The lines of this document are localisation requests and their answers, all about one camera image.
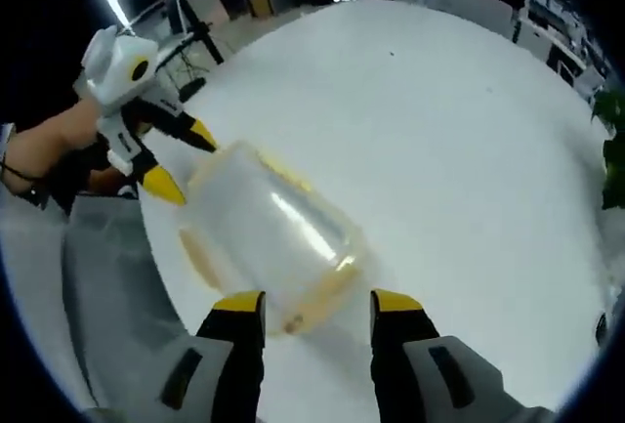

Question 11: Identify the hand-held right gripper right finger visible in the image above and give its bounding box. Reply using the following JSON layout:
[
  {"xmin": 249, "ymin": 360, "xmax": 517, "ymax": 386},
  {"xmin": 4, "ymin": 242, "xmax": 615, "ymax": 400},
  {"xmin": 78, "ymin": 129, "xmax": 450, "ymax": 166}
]
[{"xmin": 368, "ymin": 287, "xmax": 558, "ymax": 423}]

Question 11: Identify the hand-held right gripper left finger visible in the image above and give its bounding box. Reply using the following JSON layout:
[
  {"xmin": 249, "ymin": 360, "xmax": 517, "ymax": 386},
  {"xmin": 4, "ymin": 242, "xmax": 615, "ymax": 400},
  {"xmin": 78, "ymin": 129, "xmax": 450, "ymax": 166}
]
[{"xmin": 111, "ymin": 289, "xmax": 269, "ymax": 423}]

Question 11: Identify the clear plastic buckle box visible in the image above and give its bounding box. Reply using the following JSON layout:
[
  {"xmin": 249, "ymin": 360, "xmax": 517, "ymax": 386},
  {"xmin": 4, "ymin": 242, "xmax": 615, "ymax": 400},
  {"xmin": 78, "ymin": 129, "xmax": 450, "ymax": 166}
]
[{"xmin": 177, "ymin": 139, "xmax": 371, "ymax": 337}]

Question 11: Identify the person's left hand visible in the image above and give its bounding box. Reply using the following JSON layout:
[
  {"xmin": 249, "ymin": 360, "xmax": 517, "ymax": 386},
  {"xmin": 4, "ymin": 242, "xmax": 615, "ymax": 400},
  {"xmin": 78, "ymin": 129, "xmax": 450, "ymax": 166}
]
[{"xmin": 27, "ymin": 100, "xmax": 129, "ymax": 210}]

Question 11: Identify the long ceiling light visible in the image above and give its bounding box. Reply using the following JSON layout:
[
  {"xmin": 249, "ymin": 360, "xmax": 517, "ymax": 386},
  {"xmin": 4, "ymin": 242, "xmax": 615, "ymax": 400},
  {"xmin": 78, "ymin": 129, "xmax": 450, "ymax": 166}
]
[{"xmin": 94, "ymin": 0, "xmax": 132, "ymax": 29}]

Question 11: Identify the grey mesh office chair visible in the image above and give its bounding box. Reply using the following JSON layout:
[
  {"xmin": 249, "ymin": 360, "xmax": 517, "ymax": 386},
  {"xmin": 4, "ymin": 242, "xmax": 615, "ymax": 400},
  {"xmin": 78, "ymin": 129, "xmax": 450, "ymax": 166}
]
[{"xmin": 62, "ymin": 191, "xmax": 197, "ymax": 398}]

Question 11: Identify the yellow wooden cabinet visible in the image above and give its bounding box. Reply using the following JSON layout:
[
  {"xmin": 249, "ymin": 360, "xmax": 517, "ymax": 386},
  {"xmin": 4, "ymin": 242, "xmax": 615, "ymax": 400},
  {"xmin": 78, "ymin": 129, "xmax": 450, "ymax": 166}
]
[{"xmin": 245, "ymin": 0, "xmax": 275, "ymax": 20}]

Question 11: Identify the green potted plant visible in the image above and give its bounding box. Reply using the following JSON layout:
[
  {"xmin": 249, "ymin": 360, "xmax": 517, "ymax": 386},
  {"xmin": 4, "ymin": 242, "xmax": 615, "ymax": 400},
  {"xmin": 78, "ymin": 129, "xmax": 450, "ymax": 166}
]
[{"xmin": 589, "ymin": 89, "xmax": 625, "ymax": 211}]

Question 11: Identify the white desk partition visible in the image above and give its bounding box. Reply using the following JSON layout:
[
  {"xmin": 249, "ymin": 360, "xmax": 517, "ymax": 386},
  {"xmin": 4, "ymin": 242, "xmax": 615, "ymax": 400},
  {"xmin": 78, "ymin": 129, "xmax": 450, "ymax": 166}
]
[{"xmin": 418, "ymin": 0, "xmax": 515, "ymax": 44}]

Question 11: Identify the black wrist strap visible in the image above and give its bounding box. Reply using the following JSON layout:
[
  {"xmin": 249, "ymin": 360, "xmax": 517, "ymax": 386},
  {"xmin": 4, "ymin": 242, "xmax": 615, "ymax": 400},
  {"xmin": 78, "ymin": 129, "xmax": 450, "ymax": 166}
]
[{"xmin": 0, "ymin": 160, "xmax": 51, "ymax": 210}]

